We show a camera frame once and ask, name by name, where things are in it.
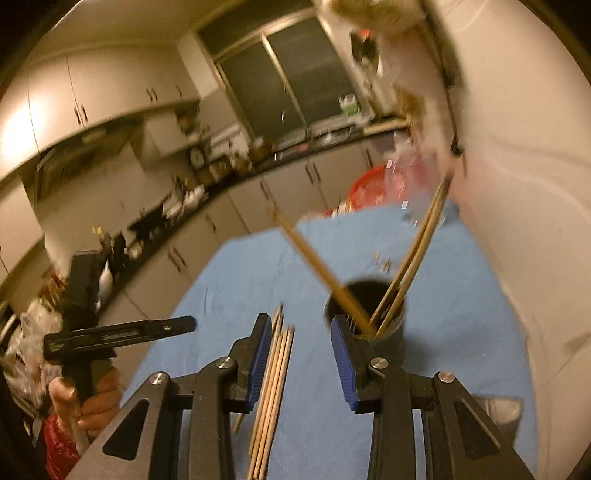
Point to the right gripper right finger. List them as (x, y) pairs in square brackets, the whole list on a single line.
[(361, 390)]

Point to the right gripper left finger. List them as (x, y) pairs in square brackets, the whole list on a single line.
[(250, 355)]

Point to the wooden chopstick five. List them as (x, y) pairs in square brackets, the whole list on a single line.
[(276, 385)]

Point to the wooden chopstick six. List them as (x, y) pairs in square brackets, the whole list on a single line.
[(276, 408)]

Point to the wooden chopstick seven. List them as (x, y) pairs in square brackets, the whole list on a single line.
[(251, 474)]

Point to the wooden chopstick one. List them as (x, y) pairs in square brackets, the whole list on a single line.
[(345, 298)]

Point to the wooden chopstick four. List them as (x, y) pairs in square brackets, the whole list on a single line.
[(276, 327)]

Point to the dark perforated utensil holder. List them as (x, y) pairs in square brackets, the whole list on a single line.
[(370, 292)]

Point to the wooden chopstick three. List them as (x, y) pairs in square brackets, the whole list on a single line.
[(390, 311)]

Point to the wooden chopstick two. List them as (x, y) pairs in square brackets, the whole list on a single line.
[(418, 248)]

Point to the lower kitchen cabinets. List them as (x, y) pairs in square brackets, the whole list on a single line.
[(312, 184)]

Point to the kitchen cabinets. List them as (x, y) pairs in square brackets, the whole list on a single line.
[(312, 184), (57, 98)]

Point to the upper kitchen cabinets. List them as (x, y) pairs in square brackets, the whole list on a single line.
[(57, 98)]

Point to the kitchen window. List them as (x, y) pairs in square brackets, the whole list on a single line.
[(280, 67)]

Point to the person's left hand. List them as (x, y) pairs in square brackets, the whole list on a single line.
[(91, 416)]

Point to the small metal clips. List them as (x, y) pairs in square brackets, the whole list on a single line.
[(383, 264)]

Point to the blue towel table cover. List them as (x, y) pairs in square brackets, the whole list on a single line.
[(459, 407)]

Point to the black wok pan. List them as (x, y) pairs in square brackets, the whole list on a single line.
[(148, 223)]

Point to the range hood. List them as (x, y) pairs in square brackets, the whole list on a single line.
[(75, 156)]

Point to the red plastic basket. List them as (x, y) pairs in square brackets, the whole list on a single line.
[(378, 187)]

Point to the green white detergent bottle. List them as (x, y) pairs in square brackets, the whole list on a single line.
[(349, 105)]

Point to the hanging printed plastic bag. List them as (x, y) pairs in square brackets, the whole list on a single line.
[(387, 17)]

